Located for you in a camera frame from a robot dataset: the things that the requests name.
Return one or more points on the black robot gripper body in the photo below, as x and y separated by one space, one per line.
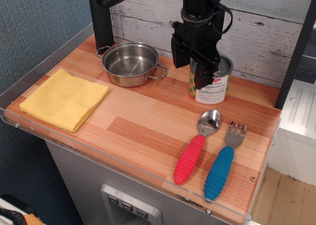
201 28

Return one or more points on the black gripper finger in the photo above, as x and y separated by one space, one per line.
180 56
206 72

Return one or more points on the toy food can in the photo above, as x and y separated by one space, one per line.
218 90

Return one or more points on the small steel pot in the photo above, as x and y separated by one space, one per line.
131 64

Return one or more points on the white toy sink unit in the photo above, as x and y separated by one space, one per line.
293 151

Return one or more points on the clear acrylic table guard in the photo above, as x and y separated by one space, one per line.
143 131

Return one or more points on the yellow folded cloth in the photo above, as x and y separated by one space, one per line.
64 101

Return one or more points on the grey toy fridge cabinet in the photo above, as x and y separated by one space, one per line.
83 177

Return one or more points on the silver dispenser panel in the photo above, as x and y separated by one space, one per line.
124 209

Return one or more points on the black and orange bag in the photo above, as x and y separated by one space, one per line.
13 211

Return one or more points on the red-handled spoon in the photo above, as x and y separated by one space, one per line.
208 124

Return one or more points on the left black frame post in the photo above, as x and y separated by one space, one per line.
102 24

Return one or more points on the black frame post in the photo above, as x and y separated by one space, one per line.
102 24
297 55

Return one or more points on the blue-handled fork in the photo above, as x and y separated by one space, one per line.
218 174

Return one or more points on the right black frame post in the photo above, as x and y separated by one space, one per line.
297 55

